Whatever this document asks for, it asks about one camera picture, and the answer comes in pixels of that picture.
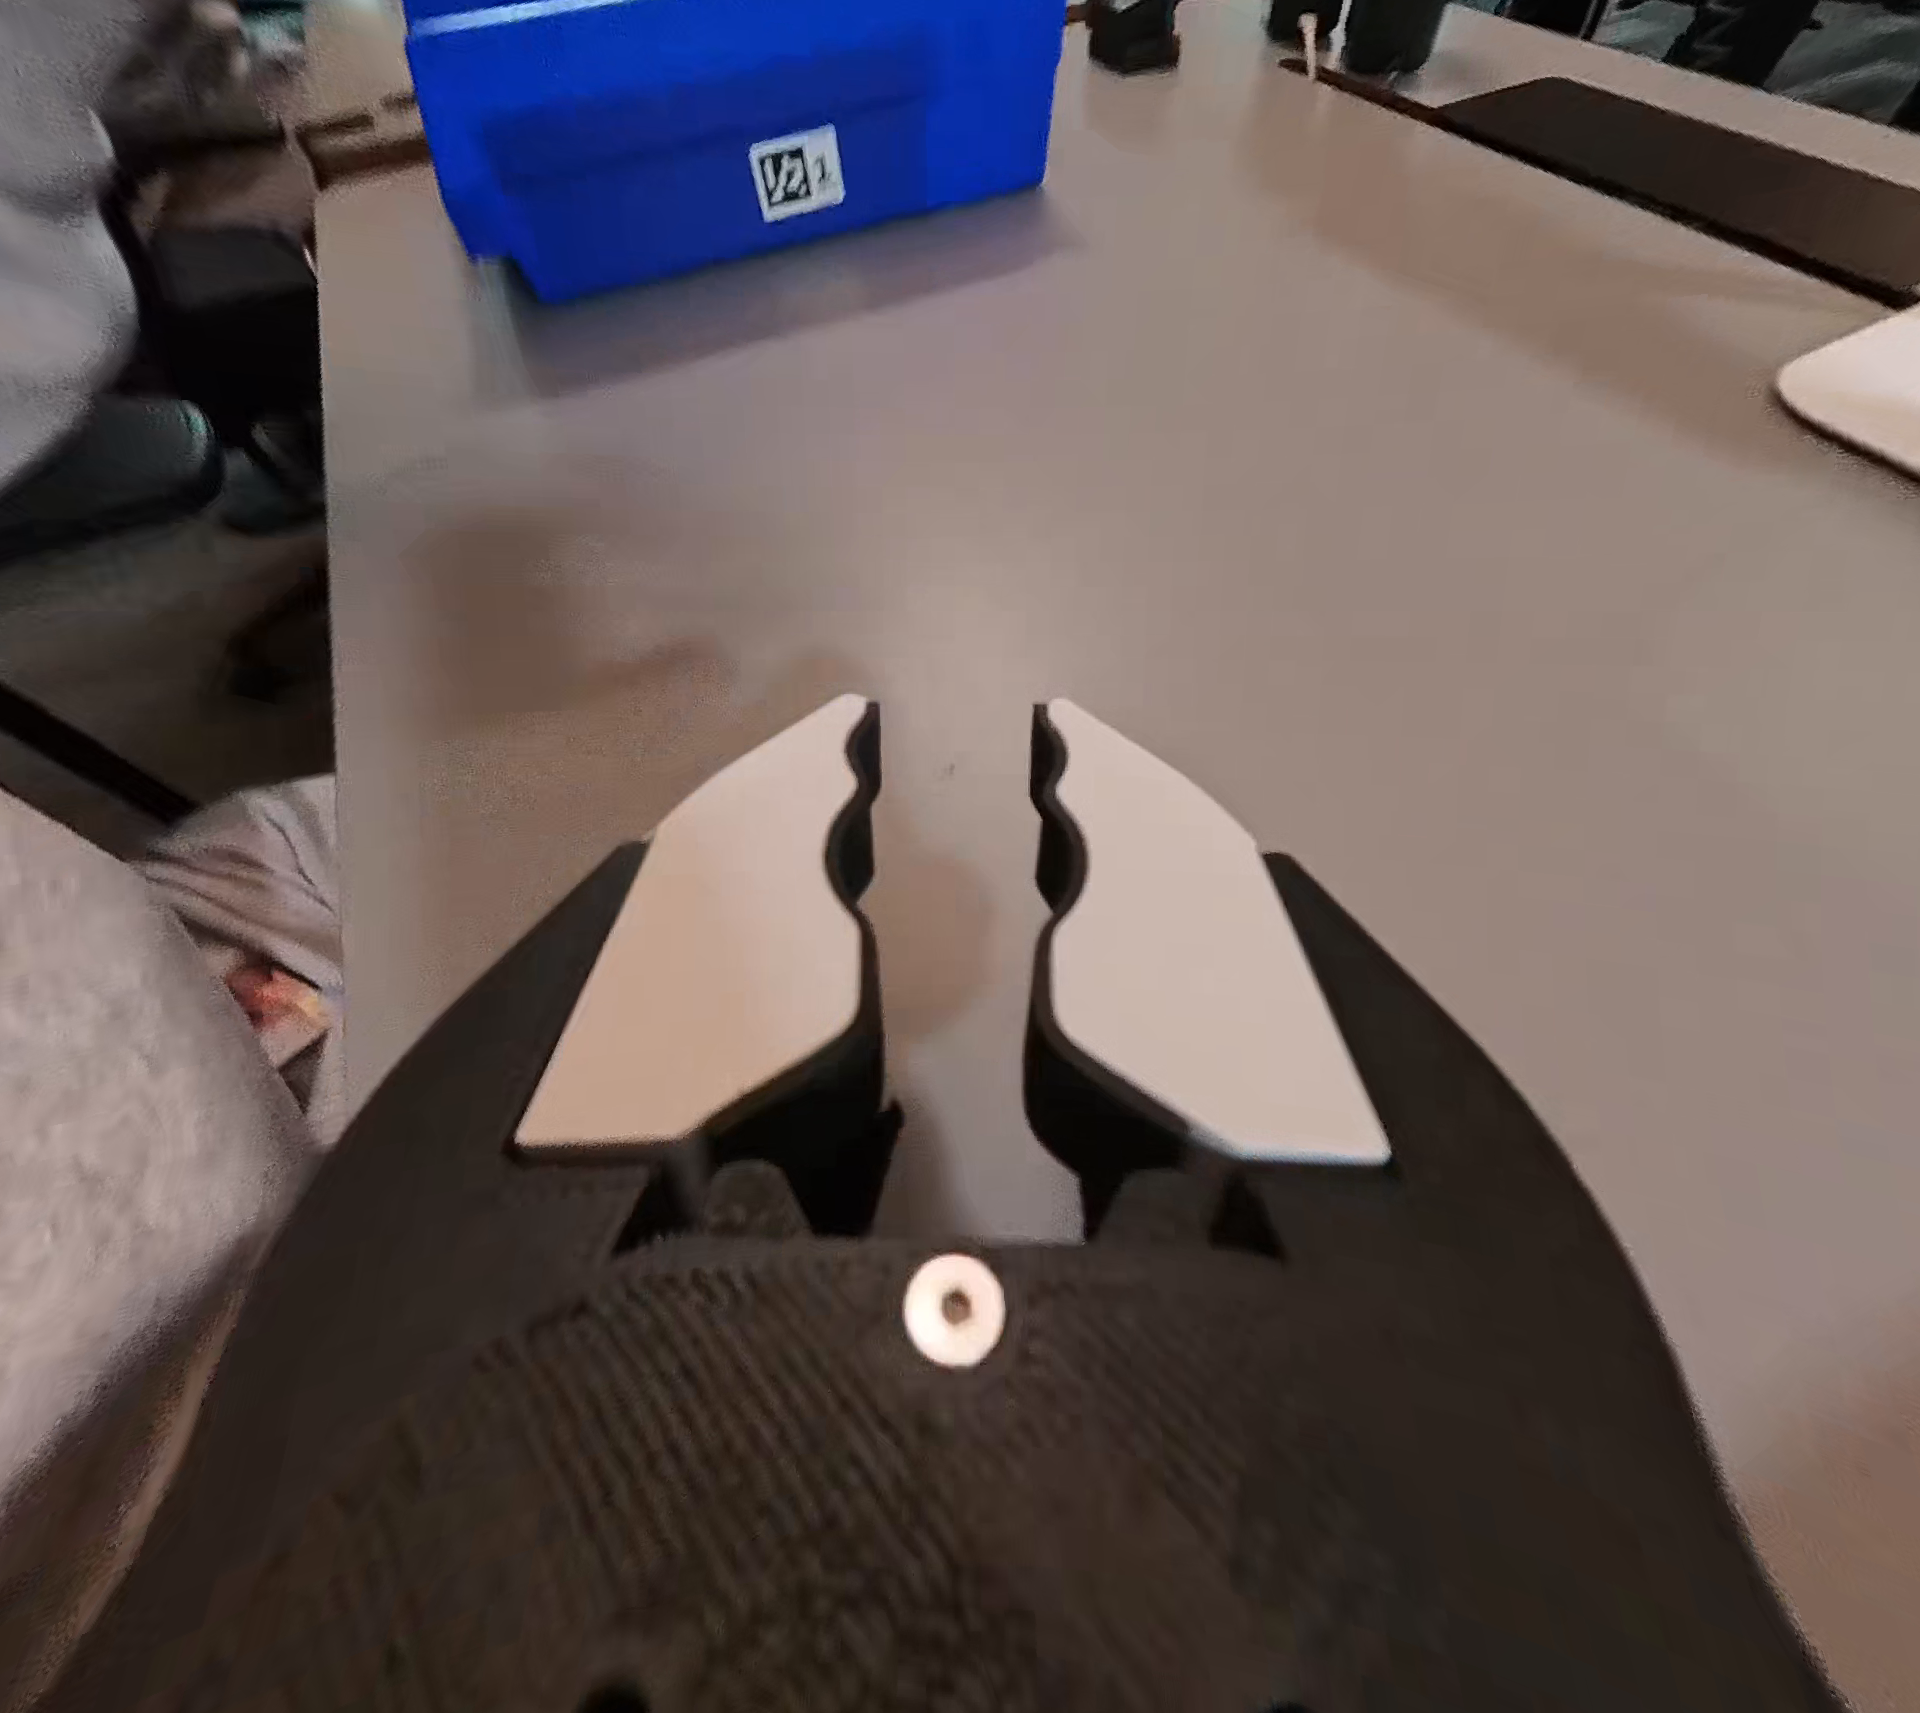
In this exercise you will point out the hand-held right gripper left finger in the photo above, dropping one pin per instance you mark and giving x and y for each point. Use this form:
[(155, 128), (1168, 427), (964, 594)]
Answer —
[(690, 964)]

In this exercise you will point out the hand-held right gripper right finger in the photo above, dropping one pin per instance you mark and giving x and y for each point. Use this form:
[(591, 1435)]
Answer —
[(1201, 964)]

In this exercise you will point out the blue labelled plastic bin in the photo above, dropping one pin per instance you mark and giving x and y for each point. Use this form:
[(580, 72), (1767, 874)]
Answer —
[(721, 62)]

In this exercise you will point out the grey desk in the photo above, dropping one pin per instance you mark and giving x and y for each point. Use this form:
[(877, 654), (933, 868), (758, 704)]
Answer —
[(1350, 543)]

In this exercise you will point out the black desk mat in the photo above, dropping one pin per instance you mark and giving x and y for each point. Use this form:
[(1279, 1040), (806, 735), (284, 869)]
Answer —
[(1695, 168)]

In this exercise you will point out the person's grey sweatshirt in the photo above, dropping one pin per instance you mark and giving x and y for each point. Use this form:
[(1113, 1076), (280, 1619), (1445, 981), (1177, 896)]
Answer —
[(104, 1217)]

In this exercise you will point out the black office chair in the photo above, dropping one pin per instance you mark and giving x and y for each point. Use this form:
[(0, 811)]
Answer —
[(224, 303)]

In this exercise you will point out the white monitor base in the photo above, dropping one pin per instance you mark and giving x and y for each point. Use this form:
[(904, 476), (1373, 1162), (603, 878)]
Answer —
[(1869, 394)]

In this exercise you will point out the small black box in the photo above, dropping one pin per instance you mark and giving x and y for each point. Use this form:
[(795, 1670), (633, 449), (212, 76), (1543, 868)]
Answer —
[(1132, 18)]

